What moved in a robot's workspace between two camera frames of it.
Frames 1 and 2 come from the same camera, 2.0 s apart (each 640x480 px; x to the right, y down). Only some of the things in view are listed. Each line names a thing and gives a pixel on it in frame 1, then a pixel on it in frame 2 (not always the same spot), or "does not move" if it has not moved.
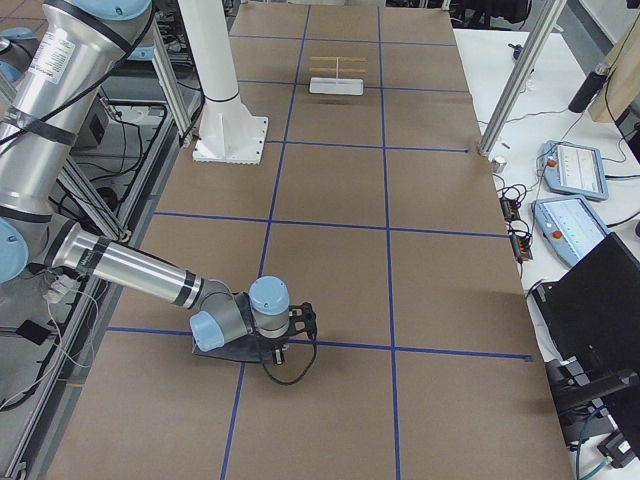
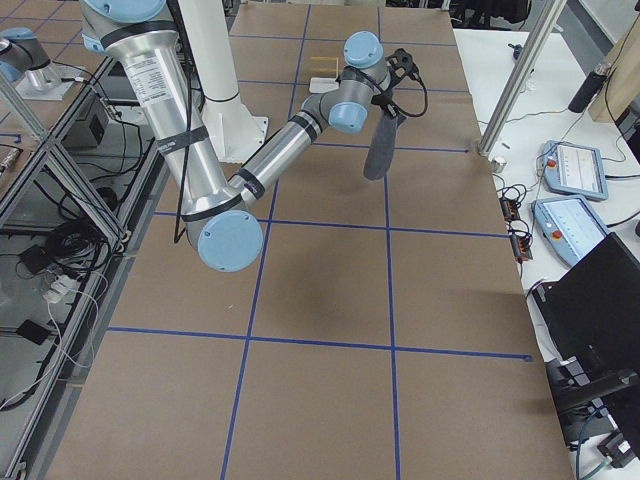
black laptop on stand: (590, 323) does not move
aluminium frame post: (520, 77) does not move
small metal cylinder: (498, 164) does not move
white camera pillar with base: (228, 132) does not move
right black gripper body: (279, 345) -> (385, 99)
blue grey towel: (234, 345) -> (381, 149)
